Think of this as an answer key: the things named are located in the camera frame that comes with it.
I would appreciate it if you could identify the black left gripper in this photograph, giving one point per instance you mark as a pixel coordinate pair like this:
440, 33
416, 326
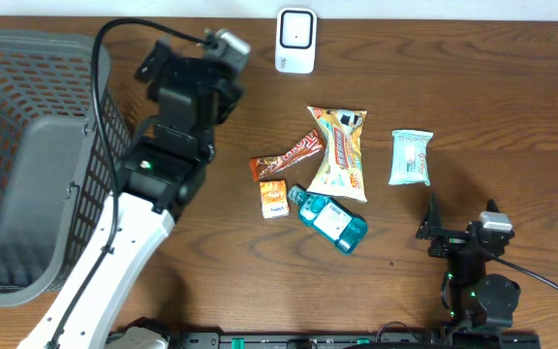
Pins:
218, 91

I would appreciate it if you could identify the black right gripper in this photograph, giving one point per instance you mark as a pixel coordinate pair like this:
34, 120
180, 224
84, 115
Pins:
431, 224

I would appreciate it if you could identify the light blue wipes pack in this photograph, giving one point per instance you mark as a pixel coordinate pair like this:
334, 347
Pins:
409, 165

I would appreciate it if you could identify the teal mouthwash bottle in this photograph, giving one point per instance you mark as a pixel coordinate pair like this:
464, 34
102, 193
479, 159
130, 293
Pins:
344, 229

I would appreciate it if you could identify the yellow snack bag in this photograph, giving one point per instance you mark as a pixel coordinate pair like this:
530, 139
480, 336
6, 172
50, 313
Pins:
340, 173

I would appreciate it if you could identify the small orange box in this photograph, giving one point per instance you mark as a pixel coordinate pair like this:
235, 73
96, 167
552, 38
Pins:
274, 199

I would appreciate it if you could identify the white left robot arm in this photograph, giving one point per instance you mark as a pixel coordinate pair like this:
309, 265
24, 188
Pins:
156, 178

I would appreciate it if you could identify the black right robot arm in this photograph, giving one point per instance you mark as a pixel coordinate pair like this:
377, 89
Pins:
479, 301

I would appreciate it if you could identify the white barcode scanner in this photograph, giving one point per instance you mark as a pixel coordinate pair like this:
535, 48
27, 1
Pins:
296, 38

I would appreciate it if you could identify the dark grey plastic basket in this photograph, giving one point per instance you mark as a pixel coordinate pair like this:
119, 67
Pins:
54, 175

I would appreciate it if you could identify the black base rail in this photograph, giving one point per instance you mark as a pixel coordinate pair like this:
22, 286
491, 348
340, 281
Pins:
356, 340

